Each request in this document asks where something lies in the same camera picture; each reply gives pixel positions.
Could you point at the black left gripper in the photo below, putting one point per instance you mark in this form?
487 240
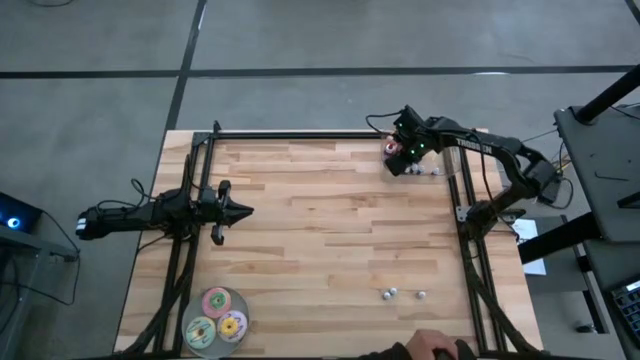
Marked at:
212 210

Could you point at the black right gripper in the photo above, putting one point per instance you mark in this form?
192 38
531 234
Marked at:
415 137

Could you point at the large red food coloring bottle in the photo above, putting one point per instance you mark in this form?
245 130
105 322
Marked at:
390 148

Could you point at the small purple food coloring bottle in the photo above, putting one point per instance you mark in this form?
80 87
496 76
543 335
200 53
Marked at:
422 295

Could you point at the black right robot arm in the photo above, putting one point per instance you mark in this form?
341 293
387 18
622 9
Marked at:
495 145

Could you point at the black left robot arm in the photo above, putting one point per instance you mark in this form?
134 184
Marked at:
125 217

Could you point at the clear plastic bin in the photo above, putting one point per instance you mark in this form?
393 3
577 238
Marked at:
447 162

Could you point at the pink frosted donut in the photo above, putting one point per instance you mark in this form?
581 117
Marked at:
206 302

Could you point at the clear round plate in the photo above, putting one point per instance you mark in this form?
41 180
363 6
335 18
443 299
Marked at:
192 312

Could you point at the purple frosted donut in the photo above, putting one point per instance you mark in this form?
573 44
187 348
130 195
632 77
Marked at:
242 327

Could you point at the green frosted donut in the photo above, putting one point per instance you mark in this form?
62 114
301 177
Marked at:
191 332

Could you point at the white paper sheet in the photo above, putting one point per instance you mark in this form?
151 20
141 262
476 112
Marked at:
527 232

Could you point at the black controller box blue lights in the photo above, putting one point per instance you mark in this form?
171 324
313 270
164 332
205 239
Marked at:
552 192
25 212

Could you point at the black desk leg beam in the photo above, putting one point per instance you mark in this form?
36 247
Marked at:
555 239

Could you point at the dark grey desk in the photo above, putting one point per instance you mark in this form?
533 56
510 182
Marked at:
600 150

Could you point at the black allen key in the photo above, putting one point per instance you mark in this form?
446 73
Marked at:
607 177

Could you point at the black desk pole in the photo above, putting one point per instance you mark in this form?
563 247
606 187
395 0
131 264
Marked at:
607 95

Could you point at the person's hand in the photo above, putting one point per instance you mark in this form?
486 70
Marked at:
427 342

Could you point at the grey equipment stand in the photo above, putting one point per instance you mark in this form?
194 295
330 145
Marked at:
30 240

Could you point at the grey side table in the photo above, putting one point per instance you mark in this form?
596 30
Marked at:
605 265

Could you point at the black keyboard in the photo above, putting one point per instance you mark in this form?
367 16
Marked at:
627 305

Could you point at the silver mounting bracket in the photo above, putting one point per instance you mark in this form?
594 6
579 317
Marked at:
462 214

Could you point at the black aluminium rig frame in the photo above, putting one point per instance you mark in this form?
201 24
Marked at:
300 135

